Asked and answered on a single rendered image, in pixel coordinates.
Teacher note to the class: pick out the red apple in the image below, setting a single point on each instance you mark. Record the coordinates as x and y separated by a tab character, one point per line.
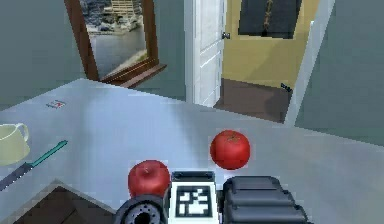
148	178

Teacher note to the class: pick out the brown framed window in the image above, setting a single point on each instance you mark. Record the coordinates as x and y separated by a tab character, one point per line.
116	43

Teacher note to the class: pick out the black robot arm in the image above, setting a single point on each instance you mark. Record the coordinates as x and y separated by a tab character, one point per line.
240	200

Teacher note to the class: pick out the steel sink basin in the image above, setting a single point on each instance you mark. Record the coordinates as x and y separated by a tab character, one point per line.
56	206

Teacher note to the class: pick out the dark door knob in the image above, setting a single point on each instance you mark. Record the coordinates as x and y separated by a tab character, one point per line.
226	35

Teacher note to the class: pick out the dark framed wall picture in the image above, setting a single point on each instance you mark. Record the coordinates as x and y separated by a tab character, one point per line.
268	16

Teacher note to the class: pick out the red tomato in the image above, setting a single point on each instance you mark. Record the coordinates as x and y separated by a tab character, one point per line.
230	150

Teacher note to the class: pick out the pale green mug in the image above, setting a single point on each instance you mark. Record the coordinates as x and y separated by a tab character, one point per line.
11	143

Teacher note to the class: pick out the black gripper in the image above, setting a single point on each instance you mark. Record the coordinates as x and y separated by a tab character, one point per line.
141	211

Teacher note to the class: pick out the white room door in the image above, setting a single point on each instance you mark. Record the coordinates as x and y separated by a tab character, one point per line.
208	50

